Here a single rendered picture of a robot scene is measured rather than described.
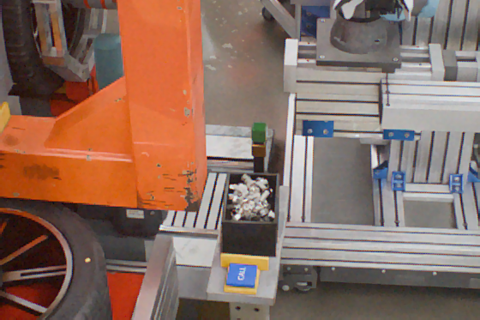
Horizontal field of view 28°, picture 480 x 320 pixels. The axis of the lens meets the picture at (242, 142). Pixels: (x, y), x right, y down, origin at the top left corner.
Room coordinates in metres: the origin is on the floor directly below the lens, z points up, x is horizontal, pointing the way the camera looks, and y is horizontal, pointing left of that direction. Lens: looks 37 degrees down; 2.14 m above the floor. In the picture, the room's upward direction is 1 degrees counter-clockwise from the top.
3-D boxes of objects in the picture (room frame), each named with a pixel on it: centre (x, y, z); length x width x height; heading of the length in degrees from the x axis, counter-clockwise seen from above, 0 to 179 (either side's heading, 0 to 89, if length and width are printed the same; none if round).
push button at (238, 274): (1.66, 0.01, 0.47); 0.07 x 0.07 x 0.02; 82
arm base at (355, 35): (2.20, -0.31, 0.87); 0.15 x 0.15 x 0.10
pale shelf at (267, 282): (1.83, -0.02, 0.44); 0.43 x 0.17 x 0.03; 172
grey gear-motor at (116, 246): (2.17, 0.44, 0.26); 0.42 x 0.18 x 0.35; 82
